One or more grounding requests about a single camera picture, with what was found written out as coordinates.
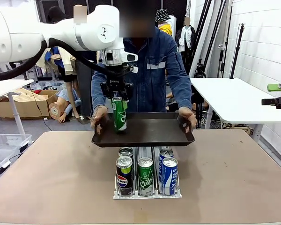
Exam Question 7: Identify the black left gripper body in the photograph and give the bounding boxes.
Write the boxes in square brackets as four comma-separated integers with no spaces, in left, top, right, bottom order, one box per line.
[106,78,127,97]

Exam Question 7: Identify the green Chilsung cider can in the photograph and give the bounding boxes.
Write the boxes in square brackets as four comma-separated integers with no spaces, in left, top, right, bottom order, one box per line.
[137,157,154,197]
[111,97,128,134]

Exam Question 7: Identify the black serving tray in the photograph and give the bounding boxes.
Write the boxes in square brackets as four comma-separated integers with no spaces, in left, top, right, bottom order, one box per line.
[91,112,195,148]

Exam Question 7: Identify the black Pepsi can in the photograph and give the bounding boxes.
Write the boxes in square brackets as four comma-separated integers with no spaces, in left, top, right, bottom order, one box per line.
[118,147,134,162]
[116,156,133,197]

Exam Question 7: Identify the person's right forearm denim sleeve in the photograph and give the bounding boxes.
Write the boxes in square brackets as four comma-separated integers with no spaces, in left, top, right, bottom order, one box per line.
[91,72,108,111]

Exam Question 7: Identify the person's left forearm denim sleeve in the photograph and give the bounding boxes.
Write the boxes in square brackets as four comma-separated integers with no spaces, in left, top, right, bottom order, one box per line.
[170,77,192,111]

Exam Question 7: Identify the person in denim jacket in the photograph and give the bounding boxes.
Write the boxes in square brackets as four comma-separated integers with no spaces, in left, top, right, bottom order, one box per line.
[91,14,192,113]

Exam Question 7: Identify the person's right hand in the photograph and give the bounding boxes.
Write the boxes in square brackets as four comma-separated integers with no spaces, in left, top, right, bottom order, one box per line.
[90,105,108,129]

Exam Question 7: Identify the person's left hand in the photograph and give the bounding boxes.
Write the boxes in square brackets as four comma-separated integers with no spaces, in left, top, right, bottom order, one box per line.
[178,106,198,130]

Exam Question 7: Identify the large white table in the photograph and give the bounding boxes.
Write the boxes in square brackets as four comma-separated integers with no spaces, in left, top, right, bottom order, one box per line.
[189,77,281,143]

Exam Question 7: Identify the black pole on table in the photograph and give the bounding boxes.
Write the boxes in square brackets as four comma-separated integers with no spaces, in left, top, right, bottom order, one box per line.
[229,23,245,79]

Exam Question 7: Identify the lying mannequin blue clothes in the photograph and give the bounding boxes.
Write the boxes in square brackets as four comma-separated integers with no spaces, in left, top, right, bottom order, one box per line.
[49,89,82,124]

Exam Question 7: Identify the blue Pocari Sweat can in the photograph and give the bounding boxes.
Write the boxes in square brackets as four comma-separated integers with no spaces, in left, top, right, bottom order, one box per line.
[159,148,174,183]
[162,157,178,196]

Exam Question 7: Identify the mannequin bucket hat yellow hoodie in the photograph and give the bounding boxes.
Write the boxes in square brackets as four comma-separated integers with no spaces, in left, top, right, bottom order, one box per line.
[154,8,177,47]

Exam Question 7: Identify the mannequin white jacket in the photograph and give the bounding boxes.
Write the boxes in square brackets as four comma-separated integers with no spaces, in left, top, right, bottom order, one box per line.
[175,16,197,74]

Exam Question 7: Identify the white can dispenser rack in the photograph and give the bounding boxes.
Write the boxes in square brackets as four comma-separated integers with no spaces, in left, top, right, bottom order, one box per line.
[113,146,182,200]

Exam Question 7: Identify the brown cardboard box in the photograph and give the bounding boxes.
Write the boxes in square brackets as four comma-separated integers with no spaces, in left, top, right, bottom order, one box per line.
[0,87,59,119]

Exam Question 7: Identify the leaning black stand poles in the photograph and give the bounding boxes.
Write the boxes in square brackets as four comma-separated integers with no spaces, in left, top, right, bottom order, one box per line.
[179,0,234,91]

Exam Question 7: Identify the mannequin black hat blue shirt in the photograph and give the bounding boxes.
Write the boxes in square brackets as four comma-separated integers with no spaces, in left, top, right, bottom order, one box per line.
[36,6,78,83]

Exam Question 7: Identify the small white desk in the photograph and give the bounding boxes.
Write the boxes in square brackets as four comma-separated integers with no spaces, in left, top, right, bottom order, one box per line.
[0,79,35,142]

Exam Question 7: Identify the clear plastic storage bin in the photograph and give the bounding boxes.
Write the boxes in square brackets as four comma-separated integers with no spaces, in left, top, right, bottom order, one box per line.
[0,134,33,155]
[0,149,17,184]

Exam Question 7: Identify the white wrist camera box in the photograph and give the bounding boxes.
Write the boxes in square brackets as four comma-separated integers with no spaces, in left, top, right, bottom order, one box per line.
[120,52,139,63]

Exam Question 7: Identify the black mannequin base plate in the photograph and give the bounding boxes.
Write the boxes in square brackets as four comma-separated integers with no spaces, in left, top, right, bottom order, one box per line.
[76,114,94,125]

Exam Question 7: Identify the thin black floor cable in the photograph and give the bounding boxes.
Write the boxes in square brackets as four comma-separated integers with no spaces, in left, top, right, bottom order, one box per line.
[31,90,53,132]

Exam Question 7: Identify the white coiled floor cable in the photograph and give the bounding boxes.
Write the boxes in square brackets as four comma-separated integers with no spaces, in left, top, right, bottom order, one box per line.
[196,114,209,128]

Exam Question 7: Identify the black camera tripod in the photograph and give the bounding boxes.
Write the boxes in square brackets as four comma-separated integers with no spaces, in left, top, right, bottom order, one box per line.
[193,58,207,78]

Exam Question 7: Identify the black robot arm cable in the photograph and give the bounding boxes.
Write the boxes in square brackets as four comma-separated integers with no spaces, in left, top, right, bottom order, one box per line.
[0,37,134,82]

